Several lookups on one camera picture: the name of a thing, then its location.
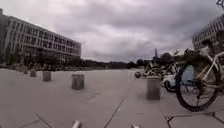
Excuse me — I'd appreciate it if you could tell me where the row of trees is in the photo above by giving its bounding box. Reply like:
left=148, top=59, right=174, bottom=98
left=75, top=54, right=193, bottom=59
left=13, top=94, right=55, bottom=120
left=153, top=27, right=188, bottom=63
left=0, top=49, right=201, bottom=70

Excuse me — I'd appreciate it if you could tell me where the grey paved plaza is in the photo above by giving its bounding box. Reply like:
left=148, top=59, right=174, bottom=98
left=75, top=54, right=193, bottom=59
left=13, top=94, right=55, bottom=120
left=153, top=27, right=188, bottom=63
left=0, top=67, right=224, bottom=128

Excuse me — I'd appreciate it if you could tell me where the grey stone bollard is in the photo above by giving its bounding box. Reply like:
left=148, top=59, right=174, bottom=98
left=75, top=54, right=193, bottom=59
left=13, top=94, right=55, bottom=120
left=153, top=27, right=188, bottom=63
left=21, top=67, right=29, bottom=75
left=71, top=73, right=85, bottom=91
left=29, top=68, right=37, bottom=78
left=146, top=76, right=162, bottom=101
left=42, top=70, right=52, bottom=82

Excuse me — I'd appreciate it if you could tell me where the distant tower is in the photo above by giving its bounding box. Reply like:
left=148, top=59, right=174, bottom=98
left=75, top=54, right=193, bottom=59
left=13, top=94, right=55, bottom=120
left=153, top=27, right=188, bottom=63
left=153, top=48, right=159, bottom=63

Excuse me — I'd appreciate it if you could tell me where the white and blue scooter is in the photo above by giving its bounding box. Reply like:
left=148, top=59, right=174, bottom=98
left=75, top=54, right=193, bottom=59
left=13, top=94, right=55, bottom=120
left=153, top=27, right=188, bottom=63
left=162, top=73, right=178, bottom=94

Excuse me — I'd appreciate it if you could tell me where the long row of parked bicycles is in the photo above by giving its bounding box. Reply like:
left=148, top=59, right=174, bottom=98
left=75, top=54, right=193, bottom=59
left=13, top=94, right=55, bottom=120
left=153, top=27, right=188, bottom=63
left=0, top=62, right=94, bottom=72

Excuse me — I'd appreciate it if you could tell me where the white bicycle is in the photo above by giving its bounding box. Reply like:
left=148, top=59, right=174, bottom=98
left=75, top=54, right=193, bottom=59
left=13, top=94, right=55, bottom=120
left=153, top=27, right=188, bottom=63
left=174, top=46, right=224, bottom=113

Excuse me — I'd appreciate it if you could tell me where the long grey building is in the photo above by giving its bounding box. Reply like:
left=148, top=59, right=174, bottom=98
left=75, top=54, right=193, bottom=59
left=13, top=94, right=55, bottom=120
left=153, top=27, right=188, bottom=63
left=0, top=8, right=83, bottom=64

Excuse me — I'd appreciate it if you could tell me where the pale grid-front building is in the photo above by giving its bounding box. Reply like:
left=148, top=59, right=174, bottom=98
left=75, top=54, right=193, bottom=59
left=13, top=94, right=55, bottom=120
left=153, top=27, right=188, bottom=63
left=192, top=13, right=224, bottom=54

